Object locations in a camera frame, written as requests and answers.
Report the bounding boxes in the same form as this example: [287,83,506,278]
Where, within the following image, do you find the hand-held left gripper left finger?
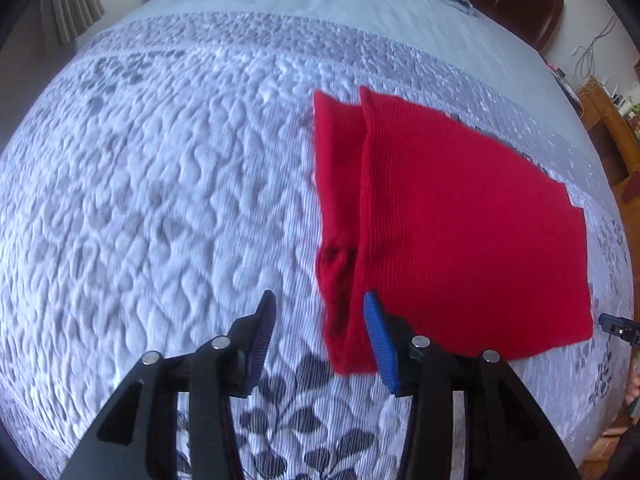
[60,289,278,480]

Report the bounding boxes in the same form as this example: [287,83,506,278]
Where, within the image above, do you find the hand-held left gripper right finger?
[362,291,581,480]

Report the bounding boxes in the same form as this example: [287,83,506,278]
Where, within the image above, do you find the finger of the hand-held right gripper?
[598,312,640,347]

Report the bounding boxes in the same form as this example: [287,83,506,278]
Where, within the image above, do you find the red knitted sweater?
[312,85,596,376]

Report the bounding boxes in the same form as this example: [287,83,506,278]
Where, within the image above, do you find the grey patterned quilt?
[0,0,637,480]

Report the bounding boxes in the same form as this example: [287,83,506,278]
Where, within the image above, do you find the wooden cabinet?
[575,74,640,203]

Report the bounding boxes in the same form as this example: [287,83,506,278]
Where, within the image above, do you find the dark wooden nightstand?
[544,59,583,106]

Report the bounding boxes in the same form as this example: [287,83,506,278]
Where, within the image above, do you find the grey striped curtain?
[37,0,107,45]

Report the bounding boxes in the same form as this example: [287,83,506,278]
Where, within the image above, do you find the hanging white cables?
[569,9,622,83]

